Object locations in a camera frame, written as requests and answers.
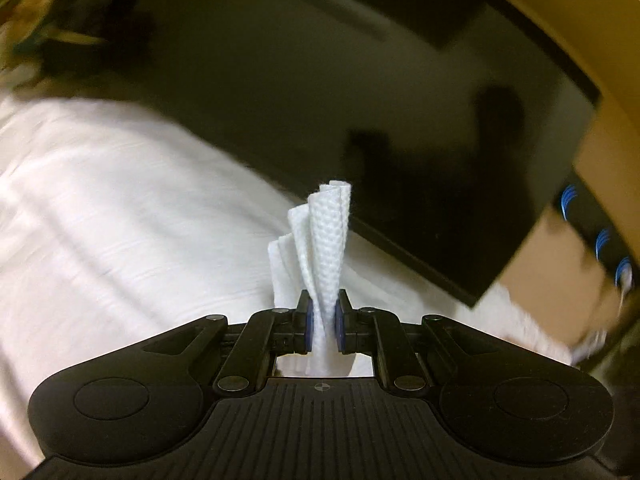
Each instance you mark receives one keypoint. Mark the colourful patterned cloth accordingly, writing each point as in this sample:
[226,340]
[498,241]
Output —
[35,5]

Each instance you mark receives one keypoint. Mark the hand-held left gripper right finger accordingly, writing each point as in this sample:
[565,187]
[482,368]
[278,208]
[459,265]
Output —
[340,327]

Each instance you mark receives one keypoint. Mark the white textured tissue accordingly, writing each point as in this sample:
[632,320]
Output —
[325,240]

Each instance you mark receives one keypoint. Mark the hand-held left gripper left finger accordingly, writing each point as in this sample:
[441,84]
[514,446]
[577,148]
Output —
[308,327]

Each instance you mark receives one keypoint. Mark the black device with blue lights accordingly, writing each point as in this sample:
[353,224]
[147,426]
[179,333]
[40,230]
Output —
[595,220]

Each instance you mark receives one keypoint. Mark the black monitor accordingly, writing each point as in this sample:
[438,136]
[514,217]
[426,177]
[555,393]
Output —
[300,85]

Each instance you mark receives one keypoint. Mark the white fringed cloth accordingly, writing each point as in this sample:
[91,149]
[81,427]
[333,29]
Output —
[100,210]

